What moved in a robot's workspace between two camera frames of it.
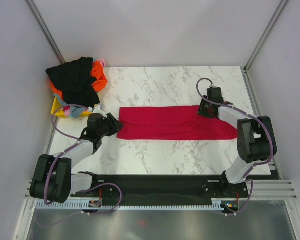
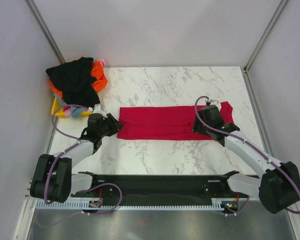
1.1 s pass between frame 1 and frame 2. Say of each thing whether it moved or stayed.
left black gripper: stayed
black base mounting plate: stayed
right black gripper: moved
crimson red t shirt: stayed
